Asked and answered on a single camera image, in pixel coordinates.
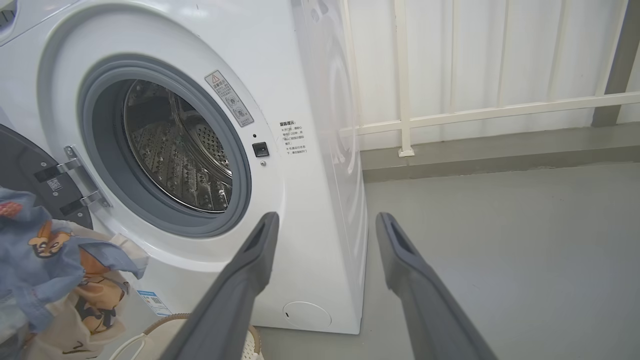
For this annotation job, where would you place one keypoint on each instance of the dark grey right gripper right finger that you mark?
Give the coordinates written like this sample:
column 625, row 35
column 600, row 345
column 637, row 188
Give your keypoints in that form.
column 430, row 320

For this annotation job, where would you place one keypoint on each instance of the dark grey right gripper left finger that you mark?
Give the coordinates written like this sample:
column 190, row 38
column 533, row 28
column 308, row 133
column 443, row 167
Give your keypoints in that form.
column 225, row 320

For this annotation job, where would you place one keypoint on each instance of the cream cartoon print garment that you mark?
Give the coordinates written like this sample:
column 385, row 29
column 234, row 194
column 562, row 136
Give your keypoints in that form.
column 95, row 305

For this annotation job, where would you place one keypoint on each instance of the blue cartoon print garment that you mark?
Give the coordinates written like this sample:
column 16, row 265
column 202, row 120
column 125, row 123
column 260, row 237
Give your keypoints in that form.
column 35, row 260

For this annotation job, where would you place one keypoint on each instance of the round dark washer door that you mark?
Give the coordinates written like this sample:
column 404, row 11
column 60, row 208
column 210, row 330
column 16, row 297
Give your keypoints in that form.
column 25, row 160

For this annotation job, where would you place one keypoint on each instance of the white front-load washing machine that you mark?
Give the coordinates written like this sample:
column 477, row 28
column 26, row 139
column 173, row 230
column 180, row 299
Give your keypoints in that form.
column 310, row 225

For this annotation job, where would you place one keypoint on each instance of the stainless steel washing machine drum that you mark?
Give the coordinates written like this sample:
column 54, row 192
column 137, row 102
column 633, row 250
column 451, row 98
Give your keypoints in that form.
column 175, row 160

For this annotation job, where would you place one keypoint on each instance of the black door latch slot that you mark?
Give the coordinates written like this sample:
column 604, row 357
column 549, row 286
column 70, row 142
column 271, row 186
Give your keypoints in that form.
column 260, row 149

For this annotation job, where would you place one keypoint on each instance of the metal door hinge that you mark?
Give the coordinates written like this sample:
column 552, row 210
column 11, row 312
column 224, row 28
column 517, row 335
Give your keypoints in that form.
column 80, row 170

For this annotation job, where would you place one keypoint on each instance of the cream perforated basket brown rim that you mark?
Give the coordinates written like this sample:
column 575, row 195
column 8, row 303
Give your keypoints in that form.
column 160, row 330

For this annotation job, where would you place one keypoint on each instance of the blue energy label sticker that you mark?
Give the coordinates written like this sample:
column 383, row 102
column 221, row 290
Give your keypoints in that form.
column 155, row 303

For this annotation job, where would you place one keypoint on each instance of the round drain filter cover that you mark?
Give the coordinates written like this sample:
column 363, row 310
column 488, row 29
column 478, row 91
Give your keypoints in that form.
column 306, row 315

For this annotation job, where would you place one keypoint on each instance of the grey warning sticker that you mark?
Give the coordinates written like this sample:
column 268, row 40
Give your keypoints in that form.
column 230, row 99

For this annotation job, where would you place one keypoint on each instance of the white metal railing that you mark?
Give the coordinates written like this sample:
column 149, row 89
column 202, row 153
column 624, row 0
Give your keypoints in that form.
column 405, row 100

